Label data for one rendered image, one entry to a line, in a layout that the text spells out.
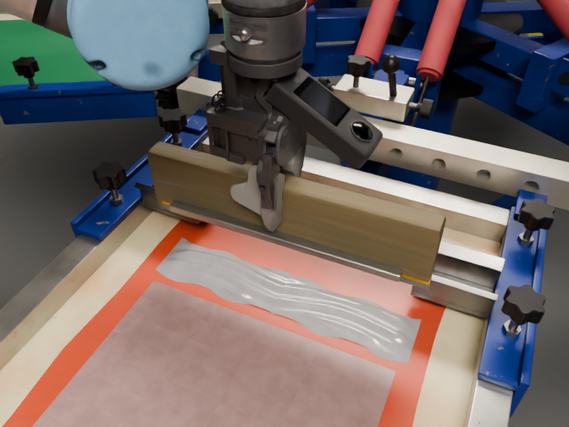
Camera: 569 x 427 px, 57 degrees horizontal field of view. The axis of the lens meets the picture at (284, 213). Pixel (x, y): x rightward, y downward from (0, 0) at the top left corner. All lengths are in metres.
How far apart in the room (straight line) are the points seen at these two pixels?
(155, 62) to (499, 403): 0.48
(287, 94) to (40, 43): 1.05
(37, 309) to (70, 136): 2.25
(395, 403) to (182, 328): 0.27
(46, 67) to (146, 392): 0.89
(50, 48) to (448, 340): 1.13
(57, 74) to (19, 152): 1.63
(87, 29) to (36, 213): 2.21
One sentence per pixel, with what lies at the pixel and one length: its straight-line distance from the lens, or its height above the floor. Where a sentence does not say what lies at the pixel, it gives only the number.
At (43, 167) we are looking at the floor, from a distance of 2.76.
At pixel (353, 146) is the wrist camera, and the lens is 0.50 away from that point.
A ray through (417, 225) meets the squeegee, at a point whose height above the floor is 1.14.
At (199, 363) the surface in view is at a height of 0.96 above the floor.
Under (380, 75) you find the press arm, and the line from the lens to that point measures 1.03.
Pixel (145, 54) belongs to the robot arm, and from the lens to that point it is 0.31.
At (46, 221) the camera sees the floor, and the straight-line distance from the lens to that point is 2.43.
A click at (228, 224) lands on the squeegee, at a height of 1.07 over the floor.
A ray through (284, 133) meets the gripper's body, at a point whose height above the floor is 1.22.
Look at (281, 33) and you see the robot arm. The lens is 0.48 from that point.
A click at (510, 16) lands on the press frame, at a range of 1.45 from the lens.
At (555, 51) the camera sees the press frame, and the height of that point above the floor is 1.05.
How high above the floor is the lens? 1.51
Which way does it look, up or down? 42 degrees down
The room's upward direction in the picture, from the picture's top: straight up
